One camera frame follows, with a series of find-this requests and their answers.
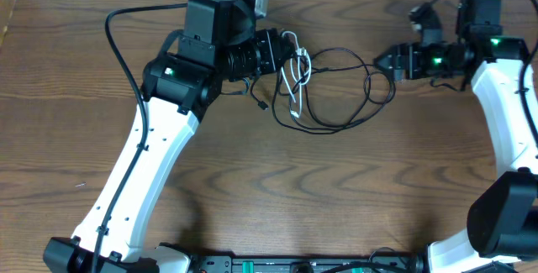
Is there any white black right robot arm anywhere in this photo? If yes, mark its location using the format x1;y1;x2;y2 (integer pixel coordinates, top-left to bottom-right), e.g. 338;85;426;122
374;0;537;272

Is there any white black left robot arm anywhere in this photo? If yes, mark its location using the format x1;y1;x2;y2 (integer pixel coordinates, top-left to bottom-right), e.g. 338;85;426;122
43;0;293;272

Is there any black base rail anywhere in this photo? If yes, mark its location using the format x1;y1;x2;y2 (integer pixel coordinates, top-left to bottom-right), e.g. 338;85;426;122
187;255;428;273

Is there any white cable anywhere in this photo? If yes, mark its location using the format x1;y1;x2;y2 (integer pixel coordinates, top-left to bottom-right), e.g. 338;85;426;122
279;30;313;118

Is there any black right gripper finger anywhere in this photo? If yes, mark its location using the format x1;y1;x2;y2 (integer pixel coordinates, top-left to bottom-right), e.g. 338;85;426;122
373;61;397;81
373;45;396;64

